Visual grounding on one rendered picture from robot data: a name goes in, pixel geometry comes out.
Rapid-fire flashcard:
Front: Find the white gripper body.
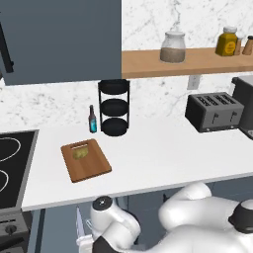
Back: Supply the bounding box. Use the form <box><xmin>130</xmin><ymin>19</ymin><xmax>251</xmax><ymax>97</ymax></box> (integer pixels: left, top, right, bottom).
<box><xmin>75</xmin><ymin>233</ymin><xmax>97</xmax><ymax>253</ymax></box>

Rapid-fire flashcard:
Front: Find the wooden cutting board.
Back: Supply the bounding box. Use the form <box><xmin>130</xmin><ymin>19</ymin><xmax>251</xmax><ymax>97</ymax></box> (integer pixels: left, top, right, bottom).
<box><xmin>60</xmin><ymin>138</ymin><xmax>113</xmax><ymax>184</ymax></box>

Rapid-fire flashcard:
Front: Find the white knife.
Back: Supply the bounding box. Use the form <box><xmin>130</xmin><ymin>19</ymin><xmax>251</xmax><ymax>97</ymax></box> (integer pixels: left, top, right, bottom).
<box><xmin>75</xmin><ymin>206</ymin><xmax>85</xmax><ymax>239</ymax></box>

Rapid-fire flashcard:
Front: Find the blue-grey base cupboard door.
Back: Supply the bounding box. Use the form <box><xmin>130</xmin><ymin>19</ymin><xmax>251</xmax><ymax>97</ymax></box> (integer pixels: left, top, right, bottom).
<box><xmin>126</xmin><ymin>187</ymin><xmax>186</xmax><ymax>246</ymax></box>

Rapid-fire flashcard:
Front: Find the dark oven front with knob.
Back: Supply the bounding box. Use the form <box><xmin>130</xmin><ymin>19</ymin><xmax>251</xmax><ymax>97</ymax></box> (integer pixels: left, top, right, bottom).
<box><xmin>0</xmin><ymin>210</ymin><xmax>35</xmax><ymax>253</ymax></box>

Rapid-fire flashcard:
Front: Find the black hob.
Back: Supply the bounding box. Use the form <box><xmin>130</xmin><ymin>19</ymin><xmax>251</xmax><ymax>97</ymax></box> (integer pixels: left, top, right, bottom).
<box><xmin>0</xmin><ymin>128</ymin><xmax>41</xmax><ymax>211</ymax></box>

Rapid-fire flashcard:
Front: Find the dark bottle with blue label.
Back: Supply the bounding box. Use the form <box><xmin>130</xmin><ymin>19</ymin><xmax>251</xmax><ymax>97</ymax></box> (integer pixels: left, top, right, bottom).
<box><xmin>87</xmin><ymin>104</ymin><xmax>99</xmax><ymax>134</ymax></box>

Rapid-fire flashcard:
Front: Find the grey four-slot toaster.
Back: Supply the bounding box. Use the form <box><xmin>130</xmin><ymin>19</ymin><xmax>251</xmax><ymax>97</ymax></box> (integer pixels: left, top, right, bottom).
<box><xmin>184</xmin><ymin>92</ymin><xmax>245</xmax><ymax>133</ymax></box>

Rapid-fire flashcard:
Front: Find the clear glass jar with lid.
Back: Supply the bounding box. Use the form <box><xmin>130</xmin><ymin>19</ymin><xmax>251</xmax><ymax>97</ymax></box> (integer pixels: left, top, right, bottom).
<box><xmin>159</xmin><ymin>31</ymin><xmax>187</xmax><ymax>64</ymax></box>

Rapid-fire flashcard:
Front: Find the black coffee machine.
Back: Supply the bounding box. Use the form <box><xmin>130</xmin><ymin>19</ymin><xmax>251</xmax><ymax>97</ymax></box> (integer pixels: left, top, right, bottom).
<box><xmin>231</xmin><ymin>75</ymin><xmax>253</xmax><ymax>141</ymax></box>

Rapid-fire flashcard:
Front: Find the yellow jar with white lid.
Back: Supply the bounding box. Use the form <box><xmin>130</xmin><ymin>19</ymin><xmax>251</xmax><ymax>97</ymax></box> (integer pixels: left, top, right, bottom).
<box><xmin>214</xmin><ymin>26</ymin><xmax>239</xmax><ymax>57</ymax></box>

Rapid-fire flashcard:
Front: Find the small brown shaker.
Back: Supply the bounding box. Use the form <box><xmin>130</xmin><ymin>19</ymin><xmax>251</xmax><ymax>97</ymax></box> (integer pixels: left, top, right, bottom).
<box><xmin>233</xmin><ymin>37</ymin><xmax>243</xmax><ymax>56</ymax></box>

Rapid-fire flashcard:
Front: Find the brown shaker with dark cap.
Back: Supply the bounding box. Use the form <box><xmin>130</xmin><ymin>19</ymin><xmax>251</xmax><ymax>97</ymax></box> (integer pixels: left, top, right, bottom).
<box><xmin>242</xmin><ymin>36</ymin><xmax>253</xmax><ymax>56</ymax></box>

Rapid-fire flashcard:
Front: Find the black three-tier wire stand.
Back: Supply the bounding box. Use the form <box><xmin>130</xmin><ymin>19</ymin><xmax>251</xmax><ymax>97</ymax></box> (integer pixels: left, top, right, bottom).
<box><xmin>97</xmin><ymin>78</ymin><xmax>131</xmax><ymax>137</ymax></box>

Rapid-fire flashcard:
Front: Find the white wall socket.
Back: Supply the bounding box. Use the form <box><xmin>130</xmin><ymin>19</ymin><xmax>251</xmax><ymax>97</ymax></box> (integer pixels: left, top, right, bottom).
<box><xmin>187</xmin><ymin>74</ymin><xmax>202</xmax><ymax>91</ymax></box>

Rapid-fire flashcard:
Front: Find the blue-grey wall cupboard door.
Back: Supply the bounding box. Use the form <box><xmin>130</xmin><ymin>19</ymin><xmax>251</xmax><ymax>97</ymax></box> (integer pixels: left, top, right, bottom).
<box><xmin>0</xmin><ymin>0</ymin><xmax>124</xmax><ymax>87</ymax></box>

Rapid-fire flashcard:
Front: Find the black cupboard door handle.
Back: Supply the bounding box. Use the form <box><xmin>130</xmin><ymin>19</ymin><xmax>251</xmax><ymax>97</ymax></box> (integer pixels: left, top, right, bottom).
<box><xmin>0</xmin><ymin>22</ymin><xmax>15</xmax><ymax>74</ymax></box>

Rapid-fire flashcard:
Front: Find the wooden wall shelf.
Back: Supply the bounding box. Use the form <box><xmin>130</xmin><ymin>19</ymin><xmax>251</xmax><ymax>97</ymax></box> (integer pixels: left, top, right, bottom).
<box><xmin>121</xmin><ymin>46</ymin><xmax>253</xmax><ymax>80</ymax></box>

